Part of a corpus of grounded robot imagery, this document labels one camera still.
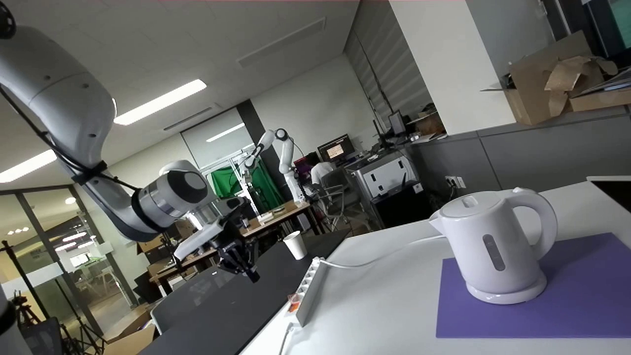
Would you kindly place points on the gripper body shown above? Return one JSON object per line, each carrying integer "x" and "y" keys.
{"x": 235, "y": 240}

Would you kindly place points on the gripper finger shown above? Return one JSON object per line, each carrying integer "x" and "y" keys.
{"x": 251, "y": 268}
{"x": 230, "y": 265}

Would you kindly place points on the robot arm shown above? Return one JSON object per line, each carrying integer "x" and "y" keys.
{"x": 59, "y": 93}

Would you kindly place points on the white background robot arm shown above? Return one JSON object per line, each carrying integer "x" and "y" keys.
{"x": 285, "y": 158}

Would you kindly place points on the black table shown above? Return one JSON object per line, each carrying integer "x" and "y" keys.
{"x": 222, "y": 310}

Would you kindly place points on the wooden table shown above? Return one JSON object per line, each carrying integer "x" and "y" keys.
{"x": 276, "y": 217}

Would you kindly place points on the white paper cup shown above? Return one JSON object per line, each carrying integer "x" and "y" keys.
{"x": 296, "y": 244}

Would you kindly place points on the green cloth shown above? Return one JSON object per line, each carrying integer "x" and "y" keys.
{"x": 224, "y": 181}

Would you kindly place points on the white power strip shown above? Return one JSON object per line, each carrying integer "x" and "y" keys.
{"x": 309, "y": 291}

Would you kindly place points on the projector screen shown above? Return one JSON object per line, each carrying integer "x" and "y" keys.
{"x": 217, "y": 138}

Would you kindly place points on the person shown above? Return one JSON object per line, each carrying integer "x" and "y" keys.
{"x": 320, "y": 171}

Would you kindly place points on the office chair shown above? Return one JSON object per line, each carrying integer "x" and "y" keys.
{"x": 340, "y": 195}

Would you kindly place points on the monitor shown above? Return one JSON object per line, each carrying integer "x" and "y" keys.
{"x": 336, "y": 149}
{"x": 396, "y": 124}

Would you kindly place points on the ceiling light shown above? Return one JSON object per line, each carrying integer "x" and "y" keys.
{"x": 27, "y": 166}
{"x": 160, "y": 102}

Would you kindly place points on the white and black machine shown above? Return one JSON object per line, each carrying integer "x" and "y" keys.
{"x": 389, "y": 187}

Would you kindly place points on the stand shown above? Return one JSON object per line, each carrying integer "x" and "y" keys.
{"x": 29, "y": 296}

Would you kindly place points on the window blinds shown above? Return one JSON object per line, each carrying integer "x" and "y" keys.
{"x": 384, "y": 74}

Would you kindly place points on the white electric kettle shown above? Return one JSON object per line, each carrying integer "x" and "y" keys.
{"x": 493, "y": 246}

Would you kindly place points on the purple mat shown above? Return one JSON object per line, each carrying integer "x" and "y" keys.
{"x": 581, "y": 296}

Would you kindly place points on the open cardboard box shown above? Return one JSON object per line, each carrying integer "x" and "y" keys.
{"x": 547, "y": 84}

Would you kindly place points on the black cooktop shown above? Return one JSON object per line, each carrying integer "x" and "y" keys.
{"x": 613, "y": 195}

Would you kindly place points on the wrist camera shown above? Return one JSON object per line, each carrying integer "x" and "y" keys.
{"x": 197, "y": 240}

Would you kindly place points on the wall socket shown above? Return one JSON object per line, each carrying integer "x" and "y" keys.
{"x": 454, "y": 182}

